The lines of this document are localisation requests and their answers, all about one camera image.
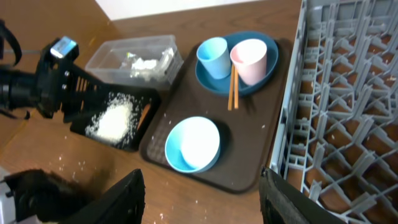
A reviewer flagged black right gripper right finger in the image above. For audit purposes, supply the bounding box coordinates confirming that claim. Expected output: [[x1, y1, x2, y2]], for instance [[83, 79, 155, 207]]
[[259, 167, 343, 224]]

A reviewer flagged orange carrot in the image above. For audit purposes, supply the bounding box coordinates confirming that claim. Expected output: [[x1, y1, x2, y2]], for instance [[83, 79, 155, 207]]
[[137, 104, 150, 129]]

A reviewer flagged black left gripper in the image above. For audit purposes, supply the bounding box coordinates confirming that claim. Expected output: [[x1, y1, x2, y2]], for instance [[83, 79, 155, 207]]
[[35, 39, 109, 123]]

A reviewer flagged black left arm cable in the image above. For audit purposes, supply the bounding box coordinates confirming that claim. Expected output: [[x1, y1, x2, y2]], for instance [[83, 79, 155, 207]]
[[0, 19, 23, 67]]

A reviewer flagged wooden chopstick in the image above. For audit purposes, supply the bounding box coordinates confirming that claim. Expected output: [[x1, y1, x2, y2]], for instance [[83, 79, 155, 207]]
[[233, 66, 239, 110], [228, 65, 234, 111]]

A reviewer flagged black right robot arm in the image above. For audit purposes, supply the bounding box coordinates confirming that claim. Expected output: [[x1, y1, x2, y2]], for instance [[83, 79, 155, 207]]
[[1, 167, 342, 224]]

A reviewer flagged dark blue plate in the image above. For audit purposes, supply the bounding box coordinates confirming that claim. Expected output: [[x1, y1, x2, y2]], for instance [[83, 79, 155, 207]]
[[195, 30, 280, 98]]

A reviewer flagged green foil snack wrapper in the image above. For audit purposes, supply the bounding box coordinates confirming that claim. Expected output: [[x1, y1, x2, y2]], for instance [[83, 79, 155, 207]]
[[120, 52, 138, 70]]

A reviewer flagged brown serving tray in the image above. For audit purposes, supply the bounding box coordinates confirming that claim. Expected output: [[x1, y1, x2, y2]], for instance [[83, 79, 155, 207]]
[[139, 39, 293, 194]]

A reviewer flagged pink cup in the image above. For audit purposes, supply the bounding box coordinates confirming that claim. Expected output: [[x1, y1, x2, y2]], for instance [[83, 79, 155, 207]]
[[230, 39, 267, 85]]

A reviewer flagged grey dishwasher rack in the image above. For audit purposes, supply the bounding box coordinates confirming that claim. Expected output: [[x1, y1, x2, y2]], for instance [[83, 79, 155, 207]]
[[270, 0, 397, 223]]

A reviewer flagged black tray bin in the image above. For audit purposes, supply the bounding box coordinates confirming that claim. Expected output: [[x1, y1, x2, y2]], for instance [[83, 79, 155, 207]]
[[70, 85, 161, 151]]

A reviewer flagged light blue cup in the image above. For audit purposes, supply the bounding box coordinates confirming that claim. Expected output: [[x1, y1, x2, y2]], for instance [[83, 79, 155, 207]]
[[197, 37, 231, 80]]

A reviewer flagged white paper wrapper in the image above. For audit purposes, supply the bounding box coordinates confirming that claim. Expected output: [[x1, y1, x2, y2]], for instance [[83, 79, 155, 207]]
[[130, 47, 174, 82]]

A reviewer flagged pile of rice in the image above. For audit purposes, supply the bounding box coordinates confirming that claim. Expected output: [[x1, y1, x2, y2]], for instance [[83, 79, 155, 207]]
[[85, 92, 144, 149]]

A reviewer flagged clear plastic bin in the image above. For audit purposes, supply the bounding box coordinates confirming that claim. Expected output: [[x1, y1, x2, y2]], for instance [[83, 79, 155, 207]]
[[85, 35, 183, 91]]

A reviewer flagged light blue bowl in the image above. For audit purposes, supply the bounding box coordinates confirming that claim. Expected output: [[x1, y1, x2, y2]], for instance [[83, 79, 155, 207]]
[[164, 116, 221, 174]]

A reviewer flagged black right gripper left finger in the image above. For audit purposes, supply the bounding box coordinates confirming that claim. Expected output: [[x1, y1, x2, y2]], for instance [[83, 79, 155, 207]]
[[60, 169, 146, 224]]

